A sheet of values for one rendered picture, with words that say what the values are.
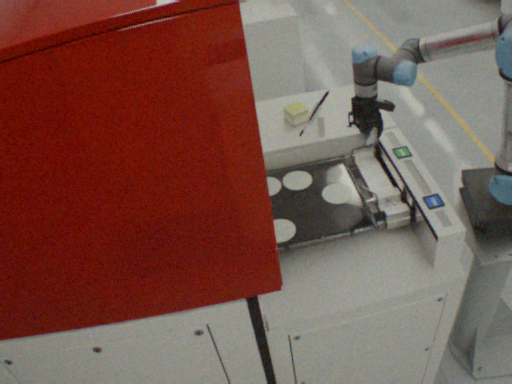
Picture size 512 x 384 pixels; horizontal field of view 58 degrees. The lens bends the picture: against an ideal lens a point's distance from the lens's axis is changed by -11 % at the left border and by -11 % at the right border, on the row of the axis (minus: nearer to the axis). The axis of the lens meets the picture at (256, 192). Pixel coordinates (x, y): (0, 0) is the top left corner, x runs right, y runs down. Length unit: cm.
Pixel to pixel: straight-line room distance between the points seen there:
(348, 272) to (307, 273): 12
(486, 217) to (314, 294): 59
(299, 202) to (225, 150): 92
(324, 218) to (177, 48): 103
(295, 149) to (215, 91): 111
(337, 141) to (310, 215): 34
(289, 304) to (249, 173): 75
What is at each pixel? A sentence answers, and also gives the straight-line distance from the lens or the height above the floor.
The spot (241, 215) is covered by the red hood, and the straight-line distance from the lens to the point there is 84.
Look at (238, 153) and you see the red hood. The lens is 76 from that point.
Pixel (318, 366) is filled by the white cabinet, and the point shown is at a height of 53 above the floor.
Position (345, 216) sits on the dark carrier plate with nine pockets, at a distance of 160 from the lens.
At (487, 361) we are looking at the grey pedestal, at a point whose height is 1.
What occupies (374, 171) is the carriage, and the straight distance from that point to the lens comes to 180.
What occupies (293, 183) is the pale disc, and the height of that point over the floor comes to 90.
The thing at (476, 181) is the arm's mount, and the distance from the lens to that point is 176.
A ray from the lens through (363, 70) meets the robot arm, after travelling 148.
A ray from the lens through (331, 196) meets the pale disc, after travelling 167.
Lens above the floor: 201
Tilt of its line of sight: 40 degrees down
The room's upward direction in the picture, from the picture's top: 10 degrees counter-clockwise
